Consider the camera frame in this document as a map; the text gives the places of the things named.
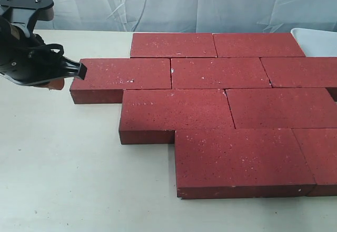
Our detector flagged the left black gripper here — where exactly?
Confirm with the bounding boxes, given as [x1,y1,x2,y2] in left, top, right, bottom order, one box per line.
[1,17,87,90]

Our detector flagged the red brick top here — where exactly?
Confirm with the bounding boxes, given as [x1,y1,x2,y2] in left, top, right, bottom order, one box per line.
[70,58,171,104]

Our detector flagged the red brick front large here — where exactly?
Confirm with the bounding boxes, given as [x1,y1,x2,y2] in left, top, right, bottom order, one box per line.
[175,129,316,199]

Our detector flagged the red brick lower right row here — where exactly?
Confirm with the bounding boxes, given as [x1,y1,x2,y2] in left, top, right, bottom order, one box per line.
[226,88,336,129]

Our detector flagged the grey fabric backdrop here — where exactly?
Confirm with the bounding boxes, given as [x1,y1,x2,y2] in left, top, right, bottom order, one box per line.
[38,0,336,33]

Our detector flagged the white plastic tray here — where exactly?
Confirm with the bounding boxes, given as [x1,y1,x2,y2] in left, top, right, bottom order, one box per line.
[291,28,337,57]

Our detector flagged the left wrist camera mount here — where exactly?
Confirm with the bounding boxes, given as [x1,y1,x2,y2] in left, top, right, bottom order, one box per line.
[1,0,54,38]

